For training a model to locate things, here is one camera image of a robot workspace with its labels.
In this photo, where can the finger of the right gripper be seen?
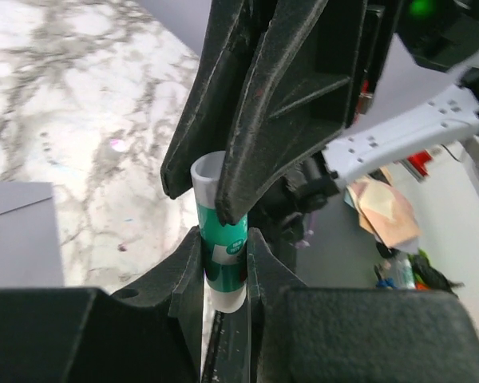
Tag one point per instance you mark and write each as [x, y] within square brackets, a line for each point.
[233, 32]

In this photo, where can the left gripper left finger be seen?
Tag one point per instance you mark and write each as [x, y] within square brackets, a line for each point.
[148, 331]

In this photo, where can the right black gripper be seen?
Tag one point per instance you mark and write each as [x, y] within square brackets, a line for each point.
[315, 70]

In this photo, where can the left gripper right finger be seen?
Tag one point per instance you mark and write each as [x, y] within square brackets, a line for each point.
[287, 331]

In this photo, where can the green white glue stick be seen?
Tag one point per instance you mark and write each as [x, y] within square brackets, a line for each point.
[225, 246]

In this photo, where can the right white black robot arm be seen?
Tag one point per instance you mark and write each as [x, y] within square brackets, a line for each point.
[438, 35]

